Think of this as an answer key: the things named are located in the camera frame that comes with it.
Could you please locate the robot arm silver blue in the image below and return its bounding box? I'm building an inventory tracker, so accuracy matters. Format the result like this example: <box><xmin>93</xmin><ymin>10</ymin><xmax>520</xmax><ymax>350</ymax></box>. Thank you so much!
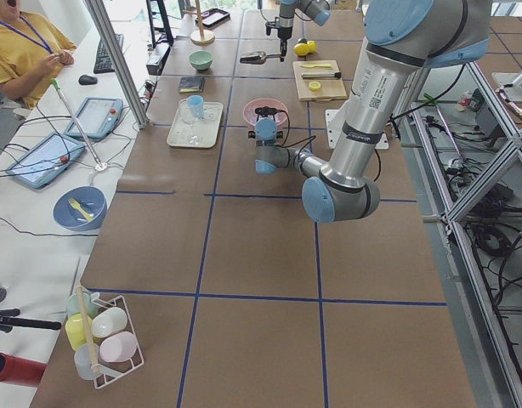
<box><xmin>249</xmin><ymin>1</ymin><xmax>491</xmax><ymax>223</ymax></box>
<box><xmin>265</xmin><ymin>0</ymin><xmax>334</xmax><ymax>62</ymax></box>

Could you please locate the yellow cup in rack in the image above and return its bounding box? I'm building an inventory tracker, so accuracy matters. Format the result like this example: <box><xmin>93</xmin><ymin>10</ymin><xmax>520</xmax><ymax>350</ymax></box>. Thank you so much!
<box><xmin>65</xmin><ymin>313</ymin><xmax>87</xmax><ymax>351</ymax></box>

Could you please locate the grey cup in rack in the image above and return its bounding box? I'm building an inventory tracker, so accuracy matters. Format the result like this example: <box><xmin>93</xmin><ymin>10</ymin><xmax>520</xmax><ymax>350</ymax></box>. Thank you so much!
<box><xmin>74</xmin><ymin>343</ymin><xmax>101</xmax><ymax>380</ymax></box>

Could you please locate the yellow plastic knife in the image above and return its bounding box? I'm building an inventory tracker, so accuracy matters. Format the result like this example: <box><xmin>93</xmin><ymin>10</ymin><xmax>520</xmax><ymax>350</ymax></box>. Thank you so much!
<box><xmin>300</xmin><ymin>64</ymin><xmax>332</xmax><ymax>69</ymax></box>

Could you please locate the near blue teach pendant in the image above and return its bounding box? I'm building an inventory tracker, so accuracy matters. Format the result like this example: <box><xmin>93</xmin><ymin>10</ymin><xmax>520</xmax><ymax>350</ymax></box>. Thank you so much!
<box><xmin>5</xmin><ymin>133</ymin><xmax>85</xmax><ymax>190</ymax></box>

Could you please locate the yellow lemon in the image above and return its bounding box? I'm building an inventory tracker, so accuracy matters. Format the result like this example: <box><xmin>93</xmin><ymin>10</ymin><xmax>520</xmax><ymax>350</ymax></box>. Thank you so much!
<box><xmin>307</xmin><ymin>40</ymin><xmax>317</xmax><ymax>54</ymax></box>
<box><xmin>293</xmin><ymin>42</ymin><xmax>310</xmax><ymax>57</ymax></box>

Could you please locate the wooden cutting board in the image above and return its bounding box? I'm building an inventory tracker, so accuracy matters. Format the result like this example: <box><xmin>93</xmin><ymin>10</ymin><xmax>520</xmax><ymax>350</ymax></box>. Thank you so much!
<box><xmin>292</xmin><ymin>59</ymin><xmax>348</xmax><ymax>101</ymax></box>

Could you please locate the aluminium frame post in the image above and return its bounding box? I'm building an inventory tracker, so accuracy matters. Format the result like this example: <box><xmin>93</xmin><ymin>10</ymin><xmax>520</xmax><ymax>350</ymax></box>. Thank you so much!
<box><xmin>85</xmin><ymin>0</ymin><xmax>149</xmax><ymax>129</ymax></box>

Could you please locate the person in yellow shirt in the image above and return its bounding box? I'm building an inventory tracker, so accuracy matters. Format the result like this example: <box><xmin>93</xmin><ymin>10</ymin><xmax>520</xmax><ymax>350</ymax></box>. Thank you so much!
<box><xmin>0</xmin><ymin>1</ymin><xmax>77</xmax><ymax>110</ymax></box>

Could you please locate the red cylinder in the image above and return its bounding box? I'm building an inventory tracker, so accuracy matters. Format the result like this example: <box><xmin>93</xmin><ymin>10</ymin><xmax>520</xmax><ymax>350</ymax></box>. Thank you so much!
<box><xmin>0</xmin><ymin>353</ymin><xmax>46</xmax><ymax>387</ymax></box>

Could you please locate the black computer mouse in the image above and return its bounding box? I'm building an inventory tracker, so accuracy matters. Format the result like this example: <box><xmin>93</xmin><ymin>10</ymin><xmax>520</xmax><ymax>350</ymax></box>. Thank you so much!
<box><xmin>78</xmin><ymin>75</ymin><xmax>98</xmax><ymax>86</ymax></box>

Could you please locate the cream serving tray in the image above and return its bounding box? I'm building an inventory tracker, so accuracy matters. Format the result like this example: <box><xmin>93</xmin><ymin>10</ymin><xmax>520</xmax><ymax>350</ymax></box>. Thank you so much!
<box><xmin>167</xmin><ymin>102</ymin><xmax>224</xmax><ymax>149</ymax></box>

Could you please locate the dark tray pink rim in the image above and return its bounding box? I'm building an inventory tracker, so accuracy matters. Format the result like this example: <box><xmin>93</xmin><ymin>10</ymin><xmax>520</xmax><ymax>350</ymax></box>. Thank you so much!
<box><xmin>201</xmin><ymin>8</ymin><xmax>230</xmax><ymax>29</ymax></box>

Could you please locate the steel ice scoop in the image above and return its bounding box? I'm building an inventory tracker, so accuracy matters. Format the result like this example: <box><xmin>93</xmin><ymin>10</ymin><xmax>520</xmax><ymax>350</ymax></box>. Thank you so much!
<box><xmin>239</xmin><ymin>51</ymin><xmax>280</xmax><ymax>65</ymax></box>

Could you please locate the blue bowl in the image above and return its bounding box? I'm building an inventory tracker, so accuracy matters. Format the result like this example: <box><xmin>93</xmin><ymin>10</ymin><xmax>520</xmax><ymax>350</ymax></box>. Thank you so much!
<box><xmin>53</xmin><ymin>186</ymin><xmax>107</xmax><ymax>232</ymax></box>

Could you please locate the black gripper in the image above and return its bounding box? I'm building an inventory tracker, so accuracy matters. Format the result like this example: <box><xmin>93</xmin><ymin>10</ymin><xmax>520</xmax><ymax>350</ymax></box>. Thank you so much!
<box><xmin>265</xmin><ymin>16</ymin><xmax>292</xmax><ymax>62</ymax></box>
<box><xmin>248</xmin><ymin>106</ymin><xmax>287</xmax><ymax>140</ymax></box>

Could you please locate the grey yellow sponge cloth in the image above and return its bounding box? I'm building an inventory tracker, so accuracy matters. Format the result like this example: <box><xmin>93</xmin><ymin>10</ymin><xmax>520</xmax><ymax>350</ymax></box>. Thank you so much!
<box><xmin>178</xmin><ymin>76</ymin><xmax>205</xmax><ymax>94</ymax></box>

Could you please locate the green cup in rack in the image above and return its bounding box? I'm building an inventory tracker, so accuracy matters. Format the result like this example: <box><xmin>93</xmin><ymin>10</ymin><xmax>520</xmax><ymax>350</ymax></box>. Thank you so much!
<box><xmin>66</xmin><ymin>292</ymin><xmax>98</xmax><ymax>319</ymax></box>

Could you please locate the light blue cup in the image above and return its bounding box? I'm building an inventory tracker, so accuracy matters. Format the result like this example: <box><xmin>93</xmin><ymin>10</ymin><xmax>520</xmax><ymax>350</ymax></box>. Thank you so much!
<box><xmin>187</xmin><ymin>95</ymin><xmax>204</xmax><ymax>119</ymax></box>

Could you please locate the pink cup in rack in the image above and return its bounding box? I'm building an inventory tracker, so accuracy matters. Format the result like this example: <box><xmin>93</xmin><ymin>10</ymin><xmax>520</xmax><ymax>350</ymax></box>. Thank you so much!
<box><xmin>99</xmin><ymin>331</ymin><xmax>138</xmax><ymax>363</ymax></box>

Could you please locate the black keyboard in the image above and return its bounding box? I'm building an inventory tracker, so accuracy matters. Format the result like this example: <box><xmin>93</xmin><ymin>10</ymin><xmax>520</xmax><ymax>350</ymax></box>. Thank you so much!
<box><xmin>93</xmin><ymin>38</ymin><xmax>115</xmax><ymax>74</ymax></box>

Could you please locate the white rod green tip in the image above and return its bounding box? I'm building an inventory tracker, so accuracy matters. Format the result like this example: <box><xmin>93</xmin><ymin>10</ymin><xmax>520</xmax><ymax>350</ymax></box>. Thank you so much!
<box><xmin>50</xmin><ymin>78</ymin><xmax>108</xmax><ymax>172</ymax></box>

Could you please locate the white cup in rack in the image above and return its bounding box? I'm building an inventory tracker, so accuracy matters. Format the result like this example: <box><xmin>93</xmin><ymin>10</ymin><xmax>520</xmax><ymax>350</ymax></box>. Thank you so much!
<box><xmin>91</xmin><ymin>307</ymin><xmax>128</xmax><ymax>338</ymax></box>

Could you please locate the white wire cup rack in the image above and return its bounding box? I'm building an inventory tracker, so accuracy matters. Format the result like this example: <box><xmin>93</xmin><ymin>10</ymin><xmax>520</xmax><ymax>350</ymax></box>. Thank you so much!
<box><xmin>67</xmin><ymin>286</ymin><xmax>145</xmax><ymax>389</ymax></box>

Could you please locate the wooden paper towel stand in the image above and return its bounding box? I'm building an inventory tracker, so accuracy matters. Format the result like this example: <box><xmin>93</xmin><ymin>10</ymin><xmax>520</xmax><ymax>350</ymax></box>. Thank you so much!
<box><xmin>190</xmin><ymin>0</ymin><xmax>215</xmax><ymax>46</ymax></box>

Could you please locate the clear wine glass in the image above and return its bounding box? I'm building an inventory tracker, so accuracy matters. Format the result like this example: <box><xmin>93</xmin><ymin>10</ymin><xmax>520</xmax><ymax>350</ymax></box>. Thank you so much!
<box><xmin>179</xmin><ymin>99</ymin><xmax>196</xmax><ymax>128</ymax></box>

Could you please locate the pink bowl with ice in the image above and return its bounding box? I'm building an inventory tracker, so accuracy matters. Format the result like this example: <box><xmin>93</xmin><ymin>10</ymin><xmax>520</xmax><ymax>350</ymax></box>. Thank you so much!
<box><xmin>242</xmin><ymin>98</ymin><xmax>287</xmax><ymax>128</ymax></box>

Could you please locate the blue teach pendant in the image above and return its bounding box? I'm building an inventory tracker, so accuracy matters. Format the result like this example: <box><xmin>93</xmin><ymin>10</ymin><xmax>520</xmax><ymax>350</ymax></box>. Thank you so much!
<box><xmin>5</xmin><ymin>133</ymin><xmax>85</xmax><ymax>190</ymax></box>
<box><xmin>76</xmin><ymin>97</ymin><xmax>124</xmax><ymax>140</ymax></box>

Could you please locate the far blue teach pendant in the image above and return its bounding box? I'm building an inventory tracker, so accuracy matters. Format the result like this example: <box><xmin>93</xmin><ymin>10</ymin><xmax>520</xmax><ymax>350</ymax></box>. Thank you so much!
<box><xmin>76</xmin><ymin>97</ymin><xmax>124</xmax><ymax>140</ymax></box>

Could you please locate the yellow plastic fork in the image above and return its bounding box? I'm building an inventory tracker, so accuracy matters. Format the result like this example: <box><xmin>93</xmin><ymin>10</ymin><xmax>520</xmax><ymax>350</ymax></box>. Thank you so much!
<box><xmin>68</xmin><ymin>197</ymin><xmax>94</xmax><ymax>222</ymax></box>

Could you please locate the lemon half slice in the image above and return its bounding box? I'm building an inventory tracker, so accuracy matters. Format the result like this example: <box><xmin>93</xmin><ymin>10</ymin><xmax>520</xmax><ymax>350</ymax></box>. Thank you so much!
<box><xmin>308</xmin><ymin>81</ymin><xmax>322</xmax><ymax>92</ymax></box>

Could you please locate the green bowl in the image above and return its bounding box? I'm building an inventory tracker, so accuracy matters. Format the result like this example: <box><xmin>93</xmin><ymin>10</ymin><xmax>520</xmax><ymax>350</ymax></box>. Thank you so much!
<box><xmin>189</xmin><ymin>50</ymin><xmax>213</xmax><ymax>71</ymax></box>

